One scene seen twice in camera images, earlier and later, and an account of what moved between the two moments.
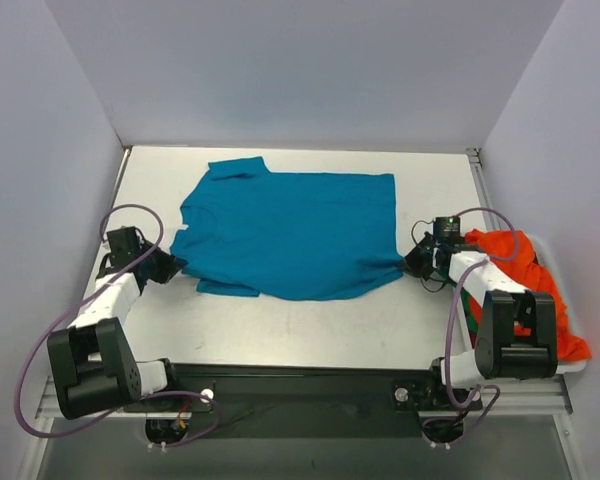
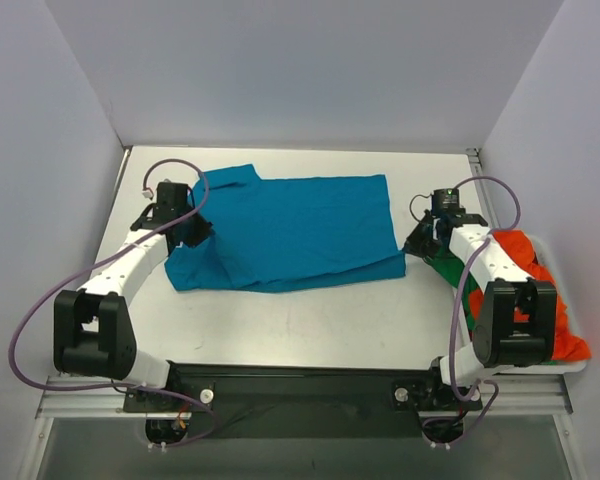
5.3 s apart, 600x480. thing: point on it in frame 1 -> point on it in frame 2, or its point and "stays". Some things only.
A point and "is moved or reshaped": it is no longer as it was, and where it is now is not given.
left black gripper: x=159 y=265 -> x=195 y=235
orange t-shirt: x=514 y=254 stays
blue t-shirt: x=295 y=235 is moved or reshaped
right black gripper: x=421 y=258 -> x=419 y=240
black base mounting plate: x=232 y=400 stays
